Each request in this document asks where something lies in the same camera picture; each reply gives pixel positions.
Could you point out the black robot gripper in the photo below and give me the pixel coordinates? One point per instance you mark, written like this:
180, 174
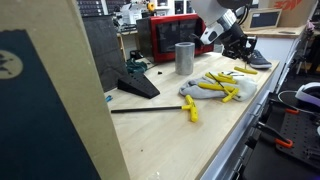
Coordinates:
238, 43

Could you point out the grey canvas sneaker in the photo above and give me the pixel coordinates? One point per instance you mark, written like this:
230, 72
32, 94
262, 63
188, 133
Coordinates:
260, 60

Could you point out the white side table wooden top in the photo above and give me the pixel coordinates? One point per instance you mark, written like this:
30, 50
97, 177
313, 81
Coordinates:
283, 46

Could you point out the framed blackboard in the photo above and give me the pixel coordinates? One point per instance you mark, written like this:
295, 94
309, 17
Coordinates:
266, 19

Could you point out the aluminium hollow cylinder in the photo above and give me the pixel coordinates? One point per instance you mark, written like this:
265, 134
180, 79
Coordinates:
185, 60

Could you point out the grey crumpled cloth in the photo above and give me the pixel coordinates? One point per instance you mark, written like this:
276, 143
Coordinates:
196, 91

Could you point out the black tripod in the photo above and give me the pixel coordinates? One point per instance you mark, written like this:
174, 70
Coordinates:
305, 46

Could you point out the red and black microwave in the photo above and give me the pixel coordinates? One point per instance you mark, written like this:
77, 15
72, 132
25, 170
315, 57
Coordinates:
173, 36

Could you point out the cardboard box red print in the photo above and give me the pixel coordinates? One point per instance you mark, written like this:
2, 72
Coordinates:
293, 11

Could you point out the small black bit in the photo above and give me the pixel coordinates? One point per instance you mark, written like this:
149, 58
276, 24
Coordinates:
160, 72

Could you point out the black perforated mounting platform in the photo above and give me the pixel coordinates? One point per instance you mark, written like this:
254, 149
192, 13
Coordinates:
300, 133

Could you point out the black wedge hex key stand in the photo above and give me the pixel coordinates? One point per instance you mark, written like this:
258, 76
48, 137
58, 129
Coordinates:
138, 86

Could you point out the white machine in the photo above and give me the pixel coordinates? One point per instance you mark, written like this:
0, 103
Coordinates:
131, 13

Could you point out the dark grey mesh panel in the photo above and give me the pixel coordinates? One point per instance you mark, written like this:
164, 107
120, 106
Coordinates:
103, 50

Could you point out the storage bin rack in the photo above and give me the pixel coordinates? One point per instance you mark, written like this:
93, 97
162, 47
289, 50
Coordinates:
90, 7

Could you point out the large cardboard box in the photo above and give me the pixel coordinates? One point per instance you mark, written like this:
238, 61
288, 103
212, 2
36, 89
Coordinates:
83, 100

